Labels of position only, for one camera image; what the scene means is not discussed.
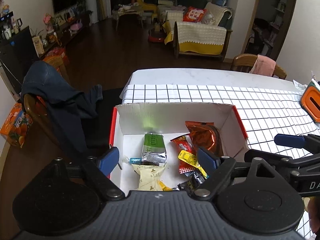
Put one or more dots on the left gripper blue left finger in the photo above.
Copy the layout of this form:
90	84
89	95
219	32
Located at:
96	175

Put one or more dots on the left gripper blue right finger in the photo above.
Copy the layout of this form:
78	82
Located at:
219	170

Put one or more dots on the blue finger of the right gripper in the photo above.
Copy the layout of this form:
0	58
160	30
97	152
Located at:
310	142

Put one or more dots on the black snack packet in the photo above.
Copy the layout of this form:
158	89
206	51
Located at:
196	179

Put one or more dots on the cream snack packet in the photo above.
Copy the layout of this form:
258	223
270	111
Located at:
149	177

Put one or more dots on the person's left hand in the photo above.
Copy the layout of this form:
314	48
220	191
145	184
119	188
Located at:
314	214

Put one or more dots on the yellow snack stick packet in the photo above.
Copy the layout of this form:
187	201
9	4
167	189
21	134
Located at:
191	160

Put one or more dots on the light blue snack packet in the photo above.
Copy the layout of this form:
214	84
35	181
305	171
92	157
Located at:
132	160

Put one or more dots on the brown red foil packet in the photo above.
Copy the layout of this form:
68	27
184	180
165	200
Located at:
205	134

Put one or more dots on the large red snack bag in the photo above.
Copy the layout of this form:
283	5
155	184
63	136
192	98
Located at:
183	142

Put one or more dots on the white grid tablecloth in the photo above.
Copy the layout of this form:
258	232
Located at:
164	109

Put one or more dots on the orange tissue box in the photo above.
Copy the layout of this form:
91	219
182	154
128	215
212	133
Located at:
310	100

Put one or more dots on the green snack bar packet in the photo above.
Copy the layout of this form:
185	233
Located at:
154	151

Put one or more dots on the pink cloth on chair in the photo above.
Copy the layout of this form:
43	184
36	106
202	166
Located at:
263	66

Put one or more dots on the wooden chair right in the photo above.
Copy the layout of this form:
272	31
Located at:
244	63

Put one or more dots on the orange juice carton box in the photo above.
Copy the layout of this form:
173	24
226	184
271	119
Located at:
16	126

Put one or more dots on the sofa with cream cover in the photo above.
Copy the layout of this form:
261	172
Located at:
210	37

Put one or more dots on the red cushion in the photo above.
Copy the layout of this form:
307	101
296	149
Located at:
194	15

